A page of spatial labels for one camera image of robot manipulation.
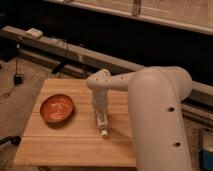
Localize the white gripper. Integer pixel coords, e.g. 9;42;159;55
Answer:
92;90;108;127

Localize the white bottle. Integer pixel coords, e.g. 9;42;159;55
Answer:
98;116;108;137

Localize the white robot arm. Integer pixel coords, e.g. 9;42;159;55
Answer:
86;67;192;171

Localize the orange ceramic bowl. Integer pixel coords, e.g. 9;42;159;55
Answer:
40;94;74;123

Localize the wooden board table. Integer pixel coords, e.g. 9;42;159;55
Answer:
13;79;135;167

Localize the wooden beam on floor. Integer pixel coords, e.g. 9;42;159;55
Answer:
0;26;213;106

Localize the black object at left edge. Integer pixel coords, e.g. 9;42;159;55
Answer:
0;136;21;145

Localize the blue box at right edge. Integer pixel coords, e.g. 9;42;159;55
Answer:
201;129;213;171

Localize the white block on beam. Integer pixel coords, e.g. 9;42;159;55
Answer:
25;28;43;38

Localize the wooden ledge at top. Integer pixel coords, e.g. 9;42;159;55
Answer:
47;0;213;35

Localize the black power adapter with cable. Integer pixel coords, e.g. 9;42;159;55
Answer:
2;36;25;99

